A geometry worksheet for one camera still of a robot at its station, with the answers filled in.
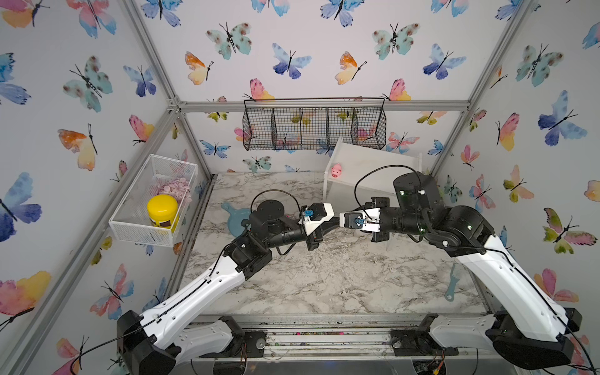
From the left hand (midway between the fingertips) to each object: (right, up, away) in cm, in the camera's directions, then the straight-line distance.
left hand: (341, 219), depth 60 cm
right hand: (+3, +3, 0) cm, 4 cm away
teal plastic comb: (+42, -29, +25) cm, 57 cm away
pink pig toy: (0, +14, +14) cm, 20 cm away
